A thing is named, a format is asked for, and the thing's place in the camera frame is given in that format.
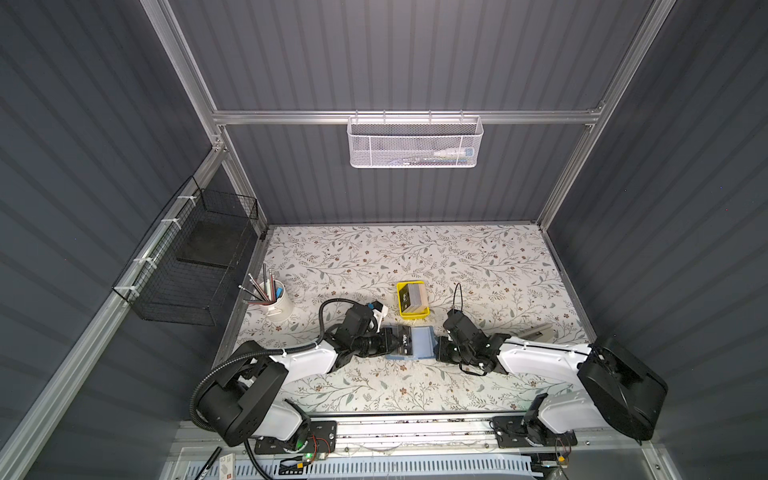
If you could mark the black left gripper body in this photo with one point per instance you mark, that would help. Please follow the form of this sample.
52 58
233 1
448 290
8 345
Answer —
387 342

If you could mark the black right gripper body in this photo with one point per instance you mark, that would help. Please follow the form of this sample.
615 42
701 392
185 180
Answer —
452 349

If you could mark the blue leather card holder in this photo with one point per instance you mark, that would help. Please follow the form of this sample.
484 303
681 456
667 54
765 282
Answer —
424 343

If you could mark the yellow plastic card tray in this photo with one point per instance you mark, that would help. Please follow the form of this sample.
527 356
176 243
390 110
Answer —
420 316

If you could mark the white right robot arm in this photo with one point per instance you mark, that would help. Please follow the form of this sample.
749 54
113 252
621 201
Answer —
611 386

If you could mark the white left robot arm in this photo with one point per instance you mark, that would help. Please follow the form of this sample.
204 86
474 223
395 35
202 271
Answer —
239 398

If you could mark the white pen cup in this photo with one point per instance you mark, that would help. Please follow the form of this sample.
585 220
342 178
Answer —
282 307

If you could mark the pens in cup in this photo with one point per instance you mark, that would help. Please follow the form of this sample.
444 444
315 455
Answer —
265 291

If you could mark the white tube in basket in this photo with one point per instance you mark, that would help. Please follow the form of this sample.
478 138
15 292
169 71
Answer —
447 156

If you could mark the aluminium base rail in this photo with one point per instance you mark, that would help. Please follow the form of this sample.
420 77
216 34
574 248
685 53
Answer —
441 432

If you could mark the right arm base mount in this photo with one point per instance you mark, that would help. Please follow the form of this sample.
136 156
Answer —
514 431

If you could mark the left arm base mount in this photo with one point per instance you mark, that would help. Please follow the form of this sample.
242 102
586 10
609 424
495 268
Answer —
317 437

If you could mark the black wire mesh basket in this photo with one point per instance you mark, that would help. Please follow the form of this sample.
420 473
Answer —
192 271

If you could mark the white wire mesh basket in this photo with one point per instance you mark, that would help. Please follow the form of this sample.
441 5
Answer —
387 142

